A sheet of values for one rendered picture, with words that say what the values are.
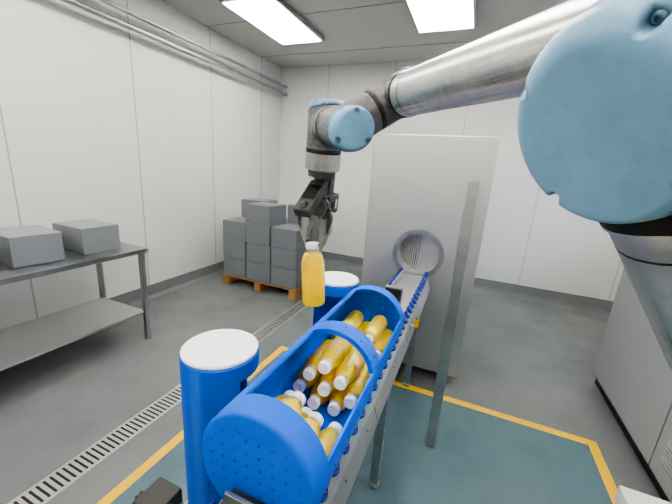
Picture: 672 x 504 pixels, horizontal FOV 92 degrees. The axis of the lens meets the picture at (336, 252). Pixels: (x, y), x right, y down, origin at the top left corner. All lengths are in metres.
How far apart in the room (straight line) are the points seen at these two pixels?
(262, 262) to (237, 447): 3.80
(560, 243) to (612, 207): 5.51
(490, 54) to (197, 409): 1.28
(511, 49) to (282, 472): 0.78
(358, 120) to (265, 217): 3.68
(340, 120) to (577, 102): 0.51
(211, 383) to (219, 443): 0.45
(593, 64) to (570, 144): 0.04
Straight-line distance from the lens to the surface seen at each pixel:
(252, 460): 0.81
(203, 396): 1.31
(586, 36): 0.23
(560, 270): 5.85
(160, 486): 0.98
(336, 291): 1.98
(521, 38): 0.48
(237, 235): 4.66
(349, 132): 0.70
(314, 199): 0.82
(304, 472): 0.74
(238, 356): 1.28
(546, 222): 5.68
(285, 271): 4.32
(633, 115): 0.22
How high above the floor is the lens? 1.72
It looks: 14 degrees down
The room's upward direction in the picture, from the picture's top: 4 degrees clockwise
